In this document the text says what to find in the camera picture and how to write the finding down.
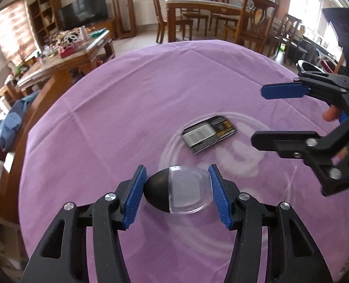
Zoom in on wooden television stand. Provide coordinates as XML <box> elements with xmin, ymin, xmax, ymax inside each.
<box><xmin>83</xmin><ymin>18</ymin><xmax>116</xmax><ymax>40</ymax></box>

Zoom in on black packet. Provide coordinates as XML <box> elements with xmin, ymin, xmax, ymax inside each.
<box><xmin>181</xmin><ymin>114</ymin><xmax>238</xmax><ymax>154</ymax></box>

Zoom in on person's right hand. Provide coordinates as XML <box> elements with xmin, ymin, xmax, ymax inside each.
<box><xmin>323</xmin><ymin>106</ymin><xmax>339</xmax><ymax>122</ymax></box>

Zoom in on wooden pedestal stand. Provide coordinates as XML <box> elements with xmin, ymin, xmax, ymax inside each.
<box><xmin>110</xmin><ymin>0</ymin><xmax>136</xmax><ymax>39</ymax></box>

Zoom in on wooden coffee table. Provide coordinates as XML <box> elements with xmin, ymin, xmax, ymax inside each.
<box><xmin>17</xmin><ymin>29</ymin><xmax>116</xmax><ymax>95</ymax></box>

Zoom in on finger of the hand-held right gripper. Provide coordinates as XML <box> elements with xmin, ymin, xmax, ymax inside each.
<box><xmin>261</xmin><ymin>75</ymin><xmax>349</xmax><ymax>107</ymax></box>
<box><xmin>250</xmin><ymin>110</ymin><xmax>349</xmax><ymax>197</ymax></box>

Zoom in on wooden dining table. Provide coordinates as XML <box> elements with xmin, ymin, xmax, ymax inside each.
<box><xmin>165</xmin><ymin>0</ymin><xmax>252</xmax><ymax>43</ymax></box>

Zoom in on white patterned ornament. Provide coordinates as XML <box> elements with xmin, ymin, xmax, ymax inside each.
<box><xmin>55</xmin><ymin>29</ymin><xmax>83</xmax><ymax>46</ymax></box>

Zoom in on striped window blind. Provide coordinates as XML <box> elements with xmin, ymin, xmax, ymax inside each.
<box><xmin>0</xmin><ymin>0</ymin><xmax>37</xmax><ymax>67</ymax></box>

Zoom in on white shelf unit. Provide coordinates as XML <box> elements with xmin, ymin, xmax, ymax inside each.
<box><xmin>0</xmin><ymin>209</ymin><xmax>29</xmax><ymax>283</ymax></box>

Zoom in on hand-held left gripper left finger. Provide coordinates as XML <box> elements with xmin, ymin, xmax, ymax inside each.
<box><xmin>21</xmin><ymin>164</ymin><xmax>148</xmax><ymax>283</ymax></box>

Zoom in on purple tablecloth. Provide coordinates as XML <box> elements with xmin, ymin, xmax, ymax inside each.
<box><xmin>19</xmin><ymin>40</ymin><xmax>349</xmax><ymax>283</ymax></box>

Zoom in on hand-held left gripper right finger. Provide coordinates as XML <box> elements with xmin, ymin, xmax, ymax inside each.
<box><xmin>208</xmin><ymin>163</ymin><xmax>334</xmax><ymax>283</ymax></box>

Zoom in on black container with clear lid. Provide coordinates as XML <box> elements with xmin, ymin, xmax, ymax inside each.
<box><xmin>143</xmin><ymin>165</ymin><xmax>215</xmax><ymax>214</ymax></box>

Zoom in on white radiator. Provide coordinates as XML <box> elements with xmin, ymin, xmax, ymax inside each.
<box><xmin>135</xmin><ymin>0</ymin><xmax>160</xmax><ymax>25</ymax></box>

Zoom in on wooden sofa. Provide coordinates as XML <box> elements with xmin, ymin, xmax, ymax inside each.
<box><xmin>0</xmin><ymin>74</ymin><xmax>75</xmax><ymax>225</ymax></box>

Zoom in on blue clothes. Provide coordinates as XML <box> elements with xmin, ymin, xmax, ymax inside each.
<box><xmin>0</xmin><ymin>90</ymin><xmax>41</xmax><ymax>152</ymax></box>

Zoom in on wooden bookshelf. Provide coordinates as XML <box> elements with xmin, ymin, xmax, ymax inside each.
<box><xmin>28</xmin><ymin>0</ymin><xmax>63</xmax><ymax>39</ymax></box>

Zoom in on black television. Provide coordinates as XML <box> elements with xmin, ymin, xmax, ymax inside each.
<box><xmin>58</xmin><ymin>0</ymin><xmax>108</xmax><ymax>31</ymax></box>

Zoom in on wooden armchair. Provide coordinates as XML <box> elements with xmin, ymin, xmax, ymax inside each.
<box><xmin>0</xmin><ymin>77</ymin><xmax>25</xmax><ymax>104</ymax></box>

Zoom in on red box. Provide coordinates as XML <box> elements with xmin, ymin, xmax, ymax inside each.
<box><xmin>58</xmin><ymin>43</ymin><xmax>83</xmax><ymax>58</ymax></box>

